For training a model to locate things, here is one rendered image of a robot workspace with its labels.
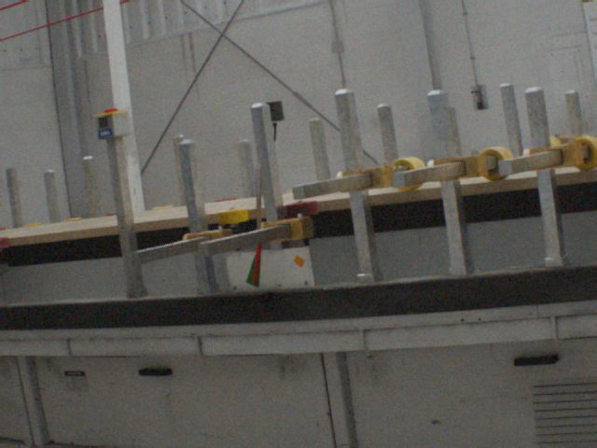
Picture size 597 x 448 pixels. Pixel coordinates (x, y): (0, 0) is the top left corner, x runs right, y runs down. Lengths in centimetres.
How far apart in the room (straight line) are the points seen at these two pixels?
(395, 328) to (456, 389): 31
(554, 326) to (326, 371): 81
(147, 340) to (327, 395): 53
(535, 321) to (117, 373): 157
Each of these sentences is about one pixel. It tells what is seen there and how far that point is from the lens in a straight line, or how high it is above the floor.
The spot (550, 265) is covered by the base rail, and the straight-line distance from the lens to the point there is 276.
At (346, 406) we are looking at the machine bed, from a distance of 338.
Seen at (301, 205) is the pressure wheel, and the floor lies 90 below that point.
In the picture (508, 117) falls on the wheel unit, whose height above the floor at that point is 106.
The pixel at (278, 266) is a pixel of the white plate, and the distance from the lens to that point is 311.
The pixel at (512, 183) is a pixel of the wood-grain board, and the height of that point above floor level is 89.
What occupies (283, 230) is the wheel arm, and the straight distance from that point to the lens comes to 305.
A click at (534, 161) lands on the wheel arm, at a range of 256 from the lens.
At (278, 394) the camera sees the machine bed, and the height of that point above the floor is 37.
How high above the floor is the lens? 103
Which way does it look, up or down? 3 degrees down
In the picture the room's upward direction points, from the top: 8 degrees counter-clockwise
